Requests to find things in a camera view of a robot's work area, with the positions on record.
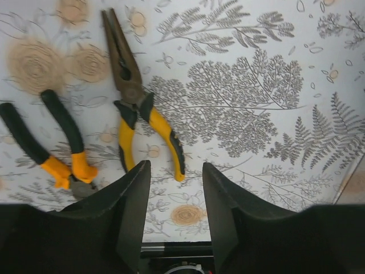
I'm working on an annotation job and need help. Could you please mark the orange handled cutters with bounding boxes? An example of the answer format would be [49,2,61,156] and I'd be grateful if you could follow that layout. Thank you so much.
[1,89,98,200]

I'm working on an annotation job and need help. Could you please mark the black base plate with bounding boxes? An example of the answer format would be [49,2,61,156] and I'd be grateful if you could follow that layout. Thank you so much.
[138,241,216,274]

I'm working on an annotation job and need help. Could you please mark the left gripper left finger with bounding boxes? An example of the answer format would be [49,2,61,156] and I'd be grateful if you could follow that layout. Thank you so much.
[1,160,151,273]

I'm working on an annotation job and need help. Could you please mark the yellow handled pliers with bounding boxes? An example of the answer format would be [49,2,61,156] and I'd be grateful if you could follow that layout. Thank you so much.
[101,8,185,182]

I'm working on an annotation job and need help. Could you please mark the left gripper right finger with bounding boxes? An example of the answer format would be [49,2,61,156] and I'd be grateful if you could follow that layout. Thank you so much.
[202,163,364,273]

